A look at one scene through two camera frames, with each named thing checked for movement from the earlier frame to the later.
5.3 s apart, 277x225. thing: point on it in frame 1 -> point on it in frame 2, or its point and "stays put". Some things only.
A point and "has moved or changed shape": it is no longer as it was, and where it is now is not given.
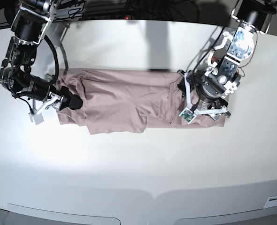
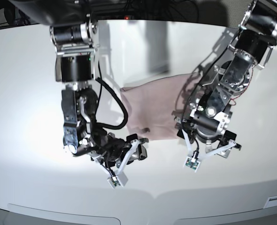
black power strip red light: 108,17 stays put
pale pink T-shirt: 115,101 has moved or changed shape
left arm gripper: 43,97 -> 112,150
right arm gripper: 203,94 -> 220,145
